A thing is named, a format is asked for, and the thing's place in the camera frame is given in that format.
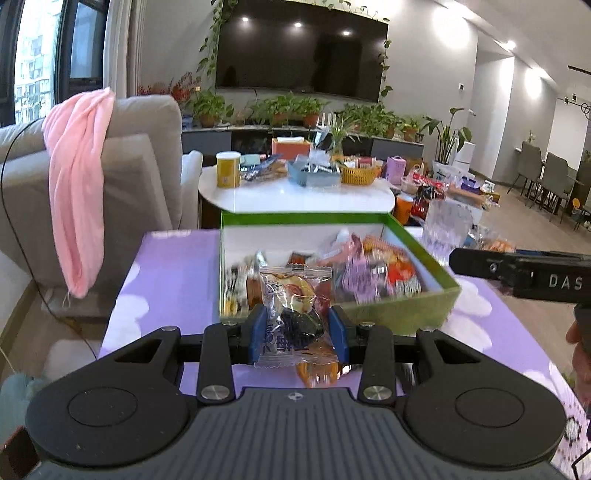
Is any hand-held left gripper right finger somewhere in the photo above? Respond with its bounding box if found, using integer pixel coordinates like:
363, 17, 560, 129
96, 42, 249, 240
329, 305, 498, 405

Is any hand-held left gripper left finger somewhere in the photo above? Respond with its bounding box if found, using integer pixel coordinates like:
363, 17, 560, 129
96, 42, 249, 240
99, 305, 269, 405

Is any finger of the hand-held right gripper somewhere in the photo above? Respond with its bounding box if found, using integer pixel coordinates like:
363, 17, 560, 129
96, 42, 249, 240
449, 247, 519, 283

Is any clear snack packet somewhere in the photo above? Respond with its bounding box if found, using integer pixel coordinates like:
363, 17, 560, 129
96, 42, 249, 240
253, 265, 343, 370

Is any pile of assorted snack packets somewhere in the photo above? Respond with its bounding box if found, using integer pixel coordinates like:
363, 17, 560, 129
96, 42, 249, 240
222, 231, 424, 319

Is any green cardboard box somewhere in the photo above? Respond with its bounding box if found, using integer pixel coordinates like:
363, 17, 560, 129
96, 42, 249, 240
218, 211, 462, 336

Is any person's right hand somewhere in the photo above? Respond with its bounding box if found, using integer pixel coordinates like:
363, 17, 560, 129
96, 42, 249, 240
567, 318, 591, 394

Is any small orange snack packet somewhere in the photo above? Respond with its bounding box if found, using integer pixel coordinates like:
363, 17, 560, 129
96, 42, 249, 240
295, 359, 344, 390

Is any clear plastic bag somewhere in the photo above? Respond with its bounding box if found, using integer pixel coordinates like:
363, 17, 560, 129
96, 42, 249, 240
422, 199, 475, 267

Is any orange cup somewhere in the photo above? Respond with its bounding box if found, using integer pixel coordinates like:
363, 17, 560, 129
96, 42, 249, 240
396, 194, 415, 226

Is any grey dining chair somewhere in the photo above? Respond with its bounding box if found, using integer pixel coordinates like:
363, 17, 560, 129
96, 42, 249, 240
537, 152, 576, 219
508, 141, 544, 200

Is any purple floral tablecloth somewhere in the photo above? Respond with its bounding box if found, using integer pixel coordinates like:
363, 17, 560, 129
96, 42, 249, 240
99, 228, 591, 477

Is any white tall appliance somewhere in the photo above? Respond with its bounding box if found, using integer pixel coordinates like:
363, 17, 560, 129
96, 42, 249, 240
455, 141, 476, 169

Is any pink small box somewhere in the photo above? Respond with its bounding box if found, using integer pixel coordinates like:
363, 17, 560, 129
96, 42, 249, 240
385, 156, 408, 184

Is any large leafy floor plant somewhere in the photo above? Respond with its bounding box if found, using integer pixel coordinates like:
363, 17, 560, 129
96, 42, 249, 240
422, 108, 473, 165

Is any white oval table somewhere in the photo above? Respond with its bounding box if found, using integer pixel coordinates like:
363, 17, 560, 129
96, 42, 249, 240
198, 161, 397, 228

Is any yellow woven basket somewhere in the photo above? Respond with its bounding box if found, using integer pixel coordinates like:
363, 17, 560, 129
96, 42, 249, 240
339, 164, 383, 186

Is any blue grey storage box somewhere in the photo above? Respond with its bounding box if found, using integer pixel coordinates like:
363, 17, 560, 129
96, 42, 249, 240
287, 154, 344, 188

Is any yellow can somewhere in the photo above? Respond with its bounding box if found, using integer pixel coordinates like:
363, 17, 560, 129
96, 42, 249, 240
216, 151, 243, 189

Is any orange tissue box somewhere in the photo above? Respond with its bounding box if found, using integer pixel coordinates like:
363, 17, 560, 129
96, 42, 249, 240
271, 137, 313, 160

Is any beige sofa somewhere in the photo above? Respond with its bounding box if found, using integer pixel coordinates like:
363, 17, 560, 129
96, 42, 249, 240
0, 95, 204, 320

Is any grey television cabinet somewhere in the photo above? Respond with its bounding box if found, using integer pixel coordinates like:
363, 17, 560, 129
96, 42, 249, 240
181, 124, 426, 160

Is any row of potted plants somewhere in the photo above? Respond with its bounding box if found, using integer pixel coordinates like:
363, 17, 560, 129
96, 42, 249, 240
187, 90, 424, 142

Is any pink cloth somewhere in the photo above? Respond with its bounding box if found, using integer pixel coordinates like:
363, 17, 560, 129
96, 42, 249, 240
42, 88, 116, 299

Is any teal fuzzy object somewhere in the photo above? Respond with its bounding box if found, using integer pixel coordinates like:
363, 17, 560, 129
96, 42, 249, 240
0, 373, 43, 417

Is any red flower arrangement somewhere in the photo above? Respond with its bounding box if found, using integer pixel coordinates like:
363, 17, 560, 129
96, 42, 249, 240
137, 71, 202, 101

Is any black television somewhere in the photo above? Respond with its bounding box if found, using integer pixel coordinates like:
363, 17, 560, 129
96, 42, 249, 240
215, 0, 390, 103

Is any hanging vine plant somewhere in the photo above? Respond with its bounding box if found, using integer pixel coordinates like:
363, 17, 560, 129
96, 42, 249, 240
198, 0, 232, 80

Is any black framed window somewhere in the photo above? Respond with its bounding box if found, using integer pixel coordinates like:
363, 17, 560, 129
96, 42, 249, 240
0, 0, 112, 128

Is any black cable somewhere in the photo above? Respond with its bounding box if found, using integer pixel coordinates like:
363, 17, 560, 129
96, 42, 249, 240
0, 117, 100, 371

